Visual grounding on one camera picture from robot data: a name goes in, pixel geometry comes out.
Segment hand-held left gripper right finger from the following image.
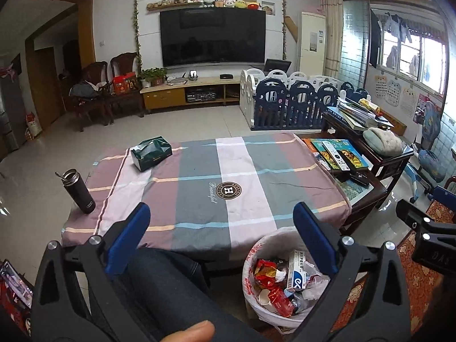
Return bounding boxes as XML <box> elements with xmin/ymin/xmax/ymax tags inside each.
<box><xmin>287</xmin><ymin>201</ymin><xmax>412</xmax><ymax>342</ymax></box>

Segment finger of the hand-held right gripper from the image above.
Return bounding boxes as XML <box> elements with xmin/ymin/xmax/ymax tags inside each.
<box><xmin>433</xmin><ymin>185</ymin><xmax>456</xmax><ymax>207</ymax></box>
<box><xmin>396</xmin><ymin>199</ymin><xmax>433</xmax><ymax>233</ymax></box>

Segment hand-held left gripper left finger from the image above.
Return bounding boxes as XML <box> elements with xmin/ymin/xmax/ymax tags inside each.
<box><xmin>30</xmin><ymin>202</ymin><xmax>157</xmax><ymax>342</ymax></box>

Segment white blue medicine box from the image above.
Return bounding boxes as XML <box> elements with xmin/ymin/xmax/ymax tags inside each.
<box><xmin>285</xmin><ymin>249</ymin><xmax>309</xmax><ymax>291</ymax></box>

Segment white plastic bag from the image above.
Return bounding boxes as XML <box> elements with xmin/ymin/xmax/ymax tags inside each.
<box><xmin>303</xmin><ymin>260</ymin><xmax>328</xmax><ymax>300</ymax></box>

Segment red foil wrapper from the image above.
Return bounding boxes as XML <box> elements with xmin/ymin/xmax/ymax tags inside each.
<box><xmin>252</xmin><ymin>258</ymin><xmax>282</xmax><ymax>289</ymax></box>

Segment red cardboard box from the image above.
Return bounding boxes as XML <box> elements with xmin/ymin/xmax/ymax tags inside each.
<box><xmin>267</xmin><ymin>287</ymin><xmax>296</xmax><ymax>316</ymax></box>

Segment white-lined trash bin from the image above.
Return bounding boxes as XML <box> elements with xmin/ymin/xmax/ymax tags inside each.
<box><xmin>242</xmin><ymin>226</ymin><xmax>343</xmax><ymax>333</ymax></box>

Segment person's left hand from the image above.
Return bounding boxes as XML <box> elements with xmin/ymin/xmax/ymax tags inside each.
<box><xmin>162</xmin><ymin>321</ymin><xmax>216</xmax><ymax>342</ymax></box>

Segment blue child chair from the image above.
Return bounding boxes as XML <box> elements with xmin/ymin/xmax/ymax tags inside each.
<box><xmin>406</xmin><ymin>100</ymin><xmax>447</xmax><ymax>203</ymax></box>

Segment glass-top coffee table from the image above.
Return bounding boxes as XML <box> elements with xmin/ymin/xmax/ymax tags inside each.
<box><xmin>335</xmin><ymin>171</ymin><xmax>389</xmax><ymax>236</ymax></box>

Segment dark wooden side table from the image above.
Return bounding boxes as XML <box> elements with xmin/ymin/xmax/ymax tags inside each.
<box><xmin>322</xmin><ymin>110</ymin><xmax>416</xmax><ymax>200</ymax></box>

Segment person's leg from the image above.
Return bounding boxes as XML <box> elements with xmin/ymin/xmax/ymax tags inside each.
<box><xmin>117</xmin><ymin>247</ymin><xmax>271</xmax><ymax>342</ymax></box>

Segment black thermos bottle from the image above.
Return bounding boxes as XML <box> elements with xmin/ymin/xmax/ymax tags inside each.
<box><xmin>55</xmin><ymin>168</ymin><xmax>97</xmax><ymax>214</ymax></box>

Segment grey cushion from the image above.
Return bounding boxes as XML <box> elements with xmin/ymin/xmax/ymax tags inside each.
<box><xmin>363</xmin><ymin>127</ymin><xmax>405</xmax><ymax>157</ymax></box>

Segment colourful picture book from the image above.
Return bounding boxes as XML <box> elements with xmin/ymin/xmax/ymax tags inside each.
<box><xmin>310</xmin><ymin>138</ymin><xmax>371</xmax><ymax>170</ymax></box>

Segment green tissue box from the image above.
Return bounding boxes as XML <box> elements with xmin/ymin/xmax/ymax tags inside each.
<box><xmin>130</xmin><ymin>136</ymin><xmax>174</xmax><ymax>172</ymax></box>

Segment white remote control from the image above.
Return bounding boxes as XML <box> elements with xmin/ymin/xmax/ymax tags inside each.
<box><xmin>321</xmin><ymin>141</ymin><xmax>348</xmax><ymax>171</ymax></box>

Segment orange book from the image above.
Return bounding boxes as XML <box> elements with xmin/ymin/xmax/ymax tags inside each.
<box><xmin>303</xmin><ymin>138</ymin><xmax>330</xmax><ymax>170</ymax></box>

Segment striped tablecloth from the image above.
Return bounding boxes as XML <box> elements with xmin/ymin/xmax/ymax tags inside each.
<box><xmin>60</xmin><ymin>132</ymin><xmax>353</xmax><ymax>262</ymax></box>

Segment stack of books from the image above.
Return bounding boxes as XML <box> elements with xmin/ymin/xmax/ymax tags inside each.
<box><xmin>335</xmin><ymin>96</ymin><xmax>396</xmax><ymax>131</ymax></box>

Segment red printed box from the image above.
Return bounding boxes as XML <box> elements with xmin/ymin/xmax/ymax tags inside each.
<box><xmin>0</xmin><ymin>259</ymin><xmax>34</xmax><ymax>335</ymax></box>

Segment window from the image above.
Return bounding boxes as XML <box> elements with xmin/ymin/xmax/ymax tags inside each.
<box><xmin>370</xmin><ymin>3</ymin><xmax>449</xmax><ymax>95</ymax></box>

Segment navy white playpen fence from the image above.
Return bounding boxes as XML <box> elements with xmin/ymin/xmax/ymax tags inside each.
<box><xmin>239</xmin><ymin>68</ymin><xmax>371</xmax><ymax>131</ymax></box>

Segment wooden television cabinet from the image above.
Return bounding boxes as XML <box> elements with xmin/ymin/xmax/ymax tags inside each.
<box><xmin>140</xmin><ymin>76</ymin><xmax>243</xmax><ymax>115</ymax></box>

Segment red white shopping bag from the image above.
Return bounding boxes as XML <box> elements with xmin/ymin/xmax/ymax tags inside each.
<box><xmin>25</xmin><ymin>112</ymin><xmax>41</xmax><ymax>138</ymax></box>

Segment red gift box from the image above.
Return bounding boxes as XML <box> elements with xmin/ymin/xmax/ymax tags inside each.
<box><xmin>112</xmin><ymin>72</ymin><xmax>138</xmax><ymax>95</ymax></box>

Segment dark bag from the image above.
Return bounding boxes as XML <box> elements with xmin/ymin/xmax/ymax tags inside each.
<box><xmin>69</xmin><ymin>80</ymin><xmax>102</xmax><ymax>99</ymax></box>

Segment black audio device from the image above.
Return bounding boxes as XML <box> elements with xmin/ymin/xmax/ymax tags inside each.
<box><xmin>185</xmin><ymin>91</ymin><xmax>218</xmax><ymax>103</ymax></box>

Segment potted plant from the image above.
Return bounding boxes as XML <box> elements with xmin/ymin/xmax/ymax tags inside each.
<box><xmin>138</xmin><ymin>67</ymin><xmax>168</xmax><ymax>88</ymax></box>

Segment dark wooden armchair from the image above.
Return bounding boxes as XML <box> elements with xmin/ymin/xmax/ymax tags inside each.
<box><xmin>69</xmin><ymin>60</ymin><xmax>109</xmax><ymax>132</ymax></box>
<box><xmin>107</xmin><ymin>52</ymin><xmax>143</xmax><ymax>123</ymax></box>

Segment dark hanging garment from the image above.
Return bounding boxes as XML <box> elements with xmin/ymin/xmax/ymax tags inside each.
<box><xmin>369</xmin><ymin>9</ymin><xmax>382</xmax><ymax>68</ymax></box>

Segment grey refrigerator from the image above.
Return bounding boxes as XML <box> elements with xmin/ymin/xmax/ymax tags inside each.
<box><xmin>0</xmin><ymin>66</ymin><xmax>29</xmax><ymax>154</ymax></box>

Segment hanging shirts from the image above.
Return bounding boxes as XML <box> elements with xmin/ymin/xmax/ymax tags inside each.
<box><xmin>383</xmin><ymin>12</ymin><xmax>414</xmax><ymax>43</ymax></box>

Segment black monitor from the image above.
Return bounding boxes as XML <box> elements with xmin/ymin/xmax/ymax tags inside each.
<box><xmin>264</xmin><ymin>59</ymin><xmax>292</xmax><ymax>74</ymax></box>

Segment white standing air conditioner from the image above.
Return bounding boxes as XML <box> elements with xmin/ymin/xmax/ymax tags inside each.
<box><xmin>297</xmin><ymin>12</ymin><xmax>326</xmax><ymax>77</ymax></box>

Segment beige curtain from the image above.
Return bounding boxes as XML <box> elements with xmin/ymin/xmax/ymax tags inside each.
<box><xmin>319</xmin><ymin>0</ymin><xmax>344</xmax><ymax>75</ymax></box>

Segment green vine garland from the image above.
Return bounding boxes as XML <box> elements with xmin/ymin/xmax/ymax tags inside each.
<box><xmin>281</xmin><ymin>0</ymin><xmax>290</xmax><ymax>61</ymax></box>
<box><xmin>133</xmin><ymin>0</ymin><xmax>143</xmax><ymax>74</ymax></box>

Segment large black television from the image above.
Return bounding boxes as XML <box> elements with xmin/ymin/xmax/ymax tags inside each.
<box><xmin>159</xmin><ymin>7</ymin><xmax>267</xmax><ymax>68</ymax></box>

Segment row of plush toys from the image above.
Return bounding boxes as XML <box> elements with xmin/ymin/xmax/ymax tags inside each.
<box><xmin>203</xmin><ymin>0</ymin><xmax>260</xmax><ymax>11</ymax></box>

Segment black cable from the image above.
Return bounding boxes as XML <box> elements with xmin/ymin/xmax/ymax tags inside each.
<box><xmin>269</xmin><ymin>181</ymin><xmax>333</xmax><ymax>190</ymax></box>

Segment wall calendar poster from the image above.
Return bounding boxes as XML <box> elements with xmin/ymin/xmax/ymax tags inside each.
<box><xmin>400</xmin><ymin>87</ymin><xmax>417</xmax><ymax>117</ymax></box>
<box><xmin>374</xmin><ymin>75</ymin><xmax>388</xmax><ymax>98</ymax></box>
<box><xmin>386</xmin><ymin>79</ymin><xmax>402</xmax><ymax>108</ymax></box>

